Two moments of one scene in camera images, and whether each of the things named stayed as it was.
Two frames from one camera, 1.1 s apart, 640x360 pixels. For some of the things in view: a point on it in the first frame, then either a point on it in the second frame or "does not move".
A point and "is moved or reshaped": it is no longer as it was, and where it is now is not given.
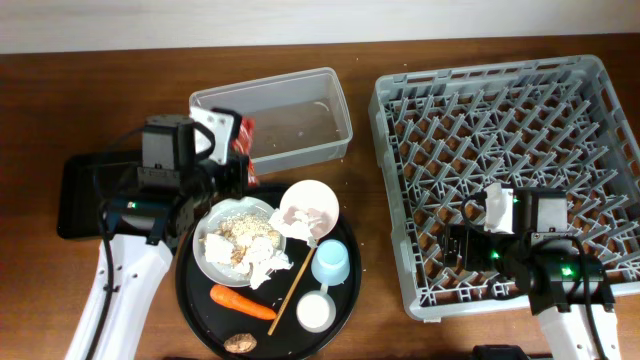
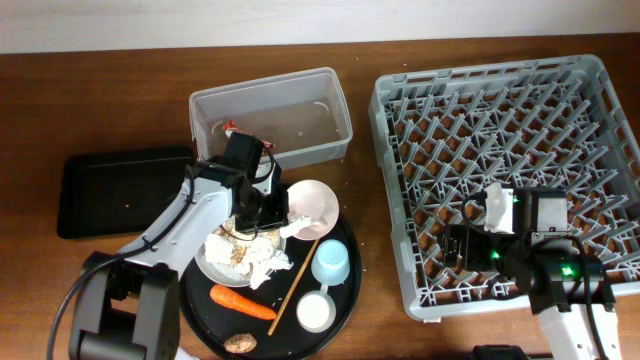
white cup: [316, 311] does not move
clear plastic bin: [296, 118] does not move
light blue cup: [330, 262] does not move
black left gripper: [237, 172] → [279, 215]
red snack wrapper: [244, 144] is moved or reshaped
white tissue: [246, 254] does not move
